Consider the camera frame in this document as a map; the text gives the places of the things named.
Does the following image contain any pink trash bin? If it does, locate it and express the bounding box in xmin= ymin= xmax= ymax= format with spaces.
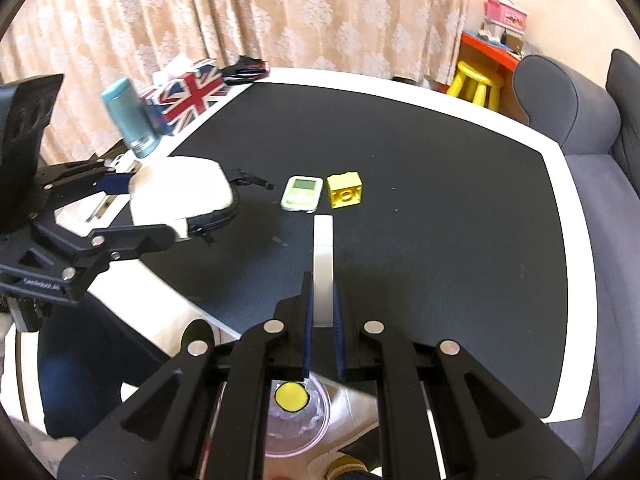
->
xmin=265 ymin=375 xmax=331 ymax=458

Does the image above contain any black table mat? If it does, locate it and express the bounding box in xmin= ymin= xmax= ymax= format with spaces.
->
xmin=143 ymin=84 xmax=567 ymax=417

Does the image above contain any white smartphone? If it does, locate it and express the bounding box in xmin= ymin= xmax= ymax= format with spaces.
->
xmin=85 ymin=155 xmax=142 ymax=224

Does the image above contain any red kids desk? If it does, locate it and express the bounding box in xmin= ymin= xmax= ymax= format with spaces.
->
xmin=458 ymin=32 xmax=527 ymax=124

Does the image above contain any right black shoe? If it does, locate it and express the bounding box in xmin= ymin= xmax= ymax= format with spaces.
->
xmin=307 ymin=427 xmax=382 ymax=480

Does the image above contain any yellow toy brick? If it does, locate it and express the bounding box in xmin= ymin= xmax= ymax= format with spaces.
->
xmin=326 ymin=171 xmax=362 ymax=209

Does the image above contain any white zip pouch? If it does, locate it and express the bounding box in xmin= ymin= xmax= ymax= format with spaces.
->
xmin=128 ymin=156 xmax=238 ymax=240

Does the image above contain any green white digital timer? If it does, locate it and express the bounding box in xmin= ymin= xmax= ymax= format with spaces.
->
xmin=280 ymin=176 xmax=323 ymax=214

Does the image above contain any union jack tissue box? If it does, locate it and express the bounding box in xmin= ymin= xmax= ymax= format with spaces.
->
xmin=140 ymin=58 xmax=229 ymax=136

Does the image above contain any pink storage box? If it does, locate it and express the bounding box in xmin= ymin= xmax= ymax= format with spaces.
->
xmin=485 ymin=0 xmax=528 ymax=32

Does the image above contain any grey sofa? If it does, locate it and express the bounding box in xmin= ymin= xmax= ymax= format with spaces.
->
xmin=512 ymin=49 xmax=639 ymax=479

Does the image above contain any teal thermos bottle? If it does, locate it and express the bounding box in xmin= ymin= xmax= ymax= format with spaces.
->
xmin=101 ymin=77 xmax=160 ymax=158

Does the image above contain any yellow plastic stool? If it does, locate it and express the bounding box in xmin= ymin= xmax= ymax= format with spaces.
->
xmin=446 ymin=61 xmax=504 ymax=112

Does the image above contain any yellow black zip case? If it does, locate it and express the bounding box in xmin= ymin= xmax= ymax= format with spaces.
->
xmin=273 ymin=382 xmax=310 ymax=413

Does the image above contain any beige patterned curtain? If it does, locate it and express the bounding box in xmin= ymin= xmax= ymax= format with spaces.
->
xmin=1 ymin=0 xmax=469 ymax=162

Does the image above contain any white rectangular bar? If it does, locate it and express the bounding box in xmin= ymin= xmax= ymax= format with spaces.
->
xmin=312 ymin=214 xmax=334 ymax=327

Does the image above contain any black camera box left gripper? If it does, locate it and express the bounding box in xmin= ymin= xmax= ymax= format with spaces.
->
xmin=1 ymin=74 xmax=64 ymax=228

